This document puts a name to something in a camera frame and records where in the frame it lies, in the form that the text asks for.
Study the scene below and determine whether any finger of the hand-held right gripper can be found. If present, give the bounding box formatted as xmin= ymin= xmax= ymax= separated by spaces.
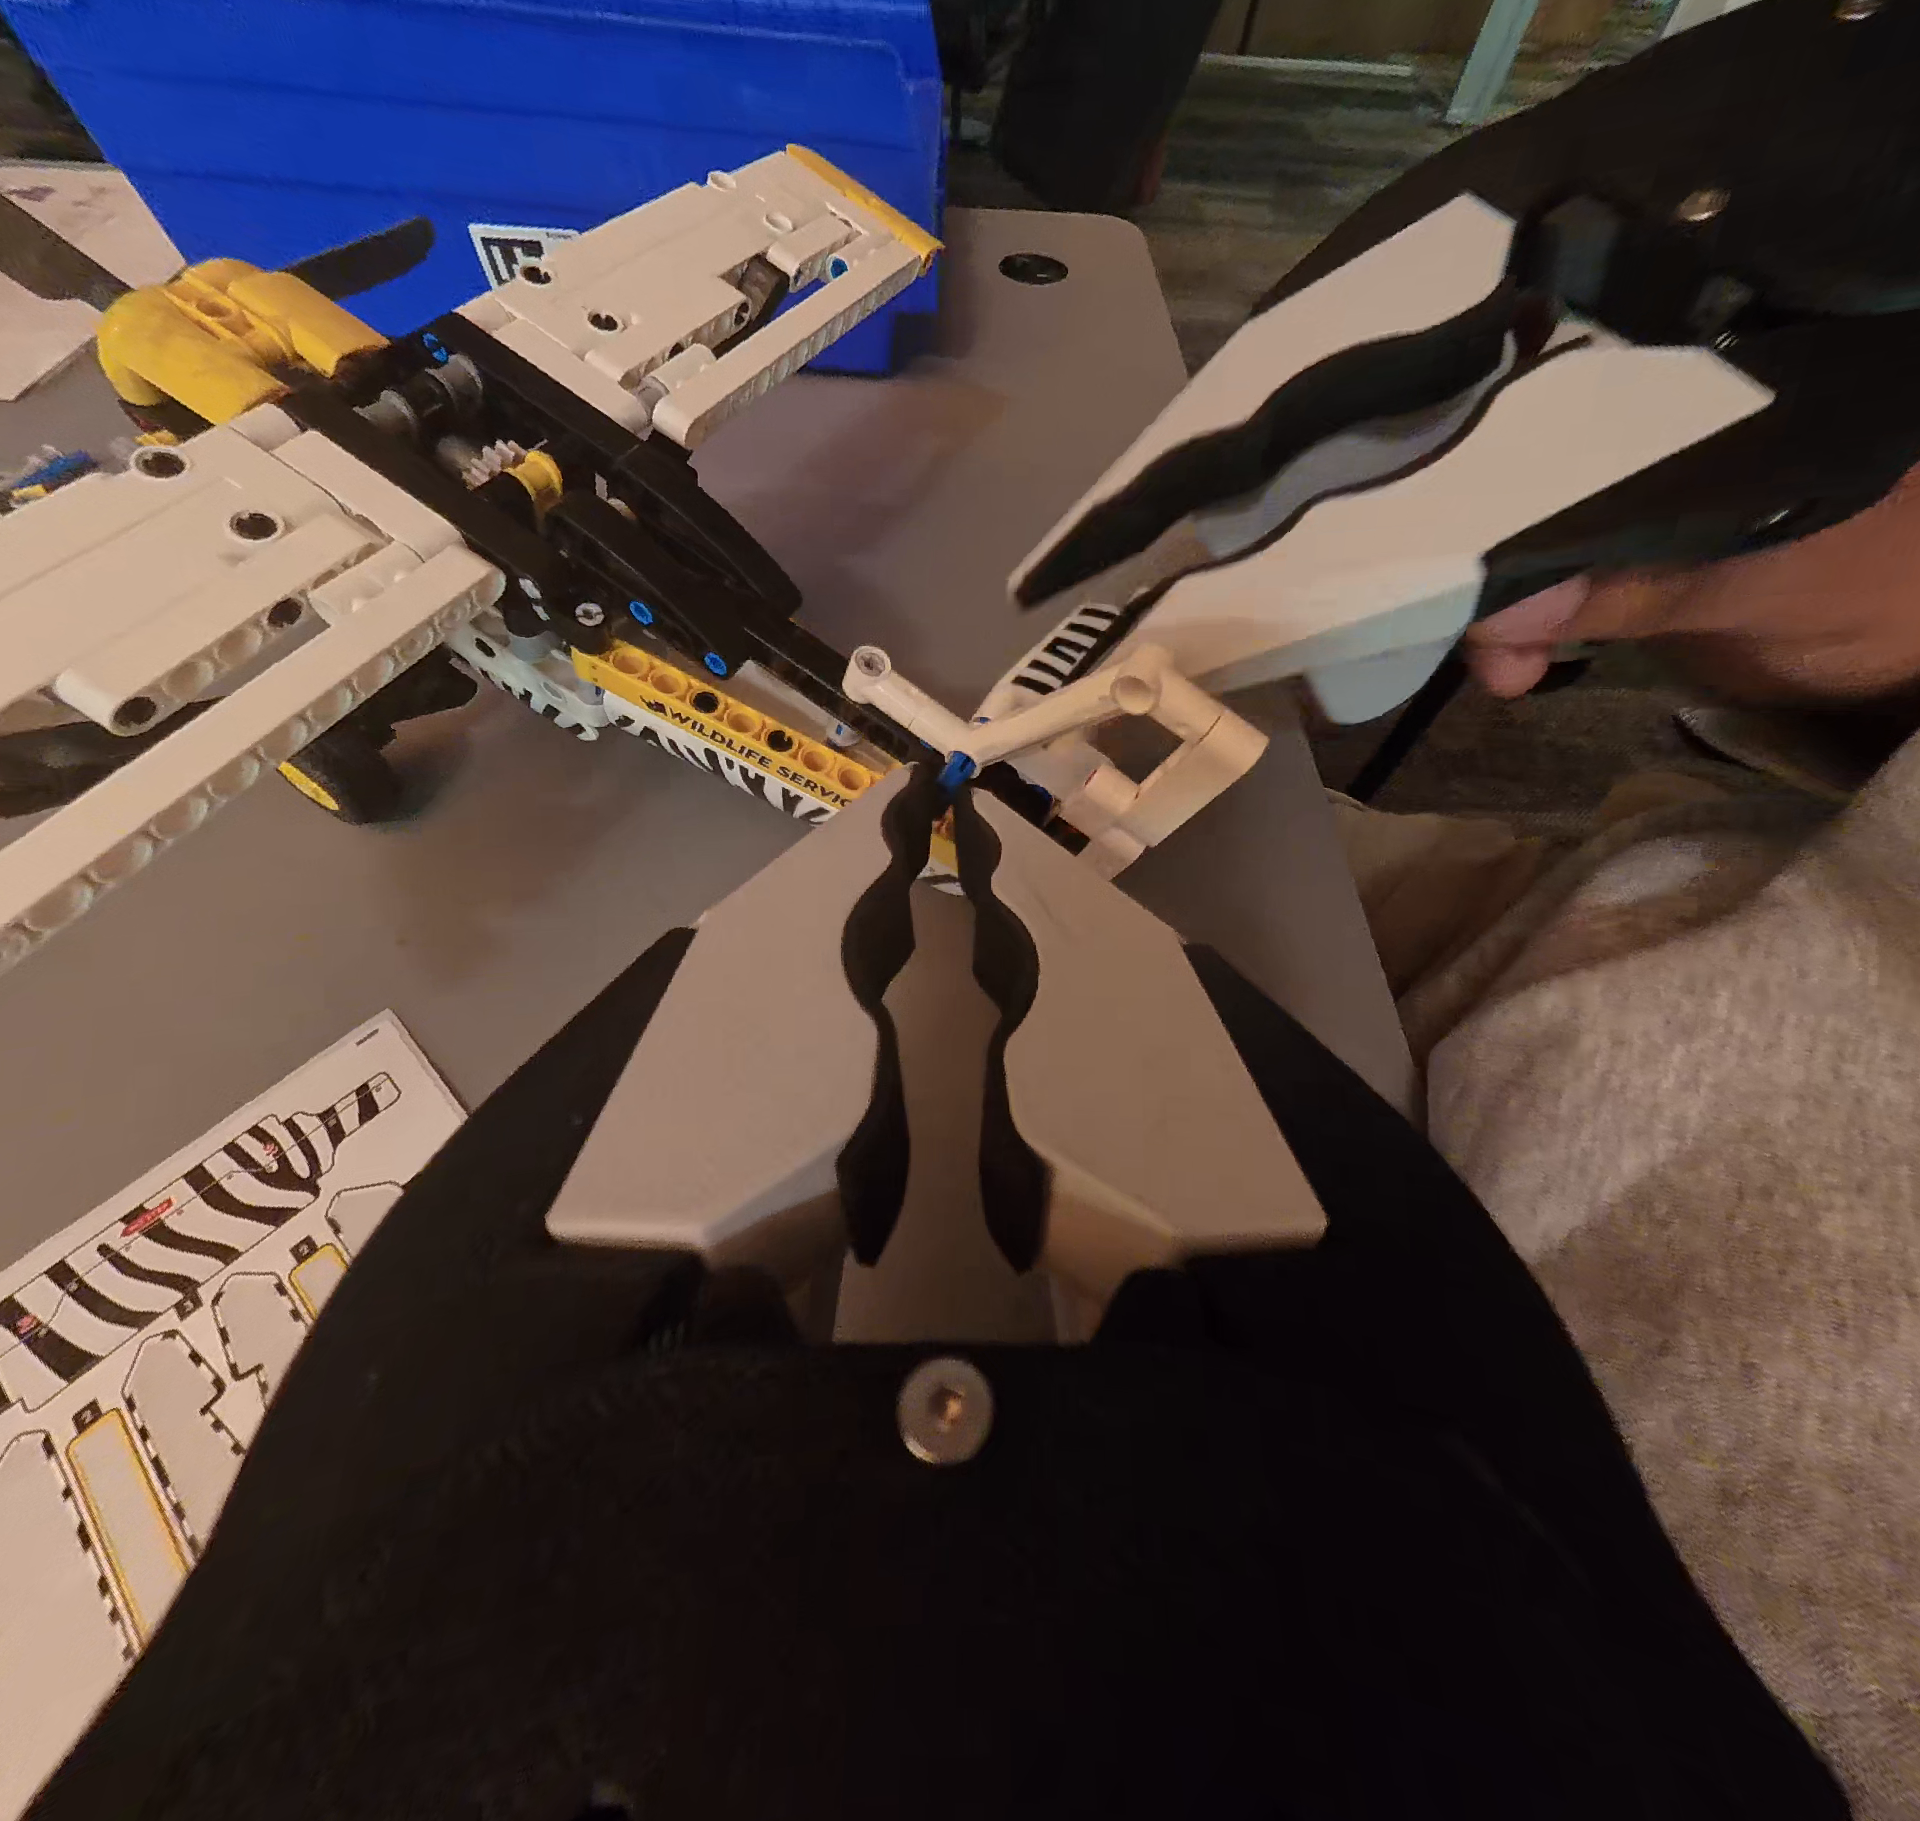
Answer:
xmin=1131 ymin=317 xmax=1783 ymax=698
xmin=1009 ymin=191 xmax=1550 ymax=611

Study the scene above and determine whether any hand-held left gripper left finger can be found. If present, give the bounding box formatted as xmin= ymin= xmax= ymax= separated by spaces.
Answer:
xmin=544 ymin=770 xmax=919 ymax=1271

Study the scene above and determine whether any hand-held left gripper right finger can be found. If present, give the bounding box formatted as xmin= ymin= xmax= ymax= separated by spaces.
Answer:
xmin=958 ymin=786 xmax=1332 ymax=1313

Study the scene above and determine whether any white yellow lego airplane model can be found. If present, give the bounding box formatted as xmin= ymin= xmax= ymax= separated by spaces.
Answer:
xmin=0 ymin=140 xmax=1268 ymax=974

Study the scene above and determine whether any person's right hand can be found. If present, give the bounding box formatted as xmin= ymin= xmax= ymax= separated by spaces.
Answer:
xmin=1470 ymin=476 xmax=1920 ymax=705

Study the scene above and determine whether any zebra striped sticker sheet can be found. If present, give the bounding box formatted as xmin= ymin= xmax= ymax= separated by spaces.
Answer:
xmin=0 ymin=1008 xmax=469 ymax=1710

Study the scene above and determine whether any blue plastic bin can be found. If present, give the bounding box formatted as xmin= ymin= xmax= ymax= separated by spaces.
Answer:
xmin=0 ymin=0 xmax=950 ymax=383

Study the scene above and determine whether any laminated paper sheet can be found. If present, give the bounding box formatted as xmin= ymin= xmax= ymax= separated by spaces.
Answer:
xmin=0 ymin=163 xmax=184 ymax=401

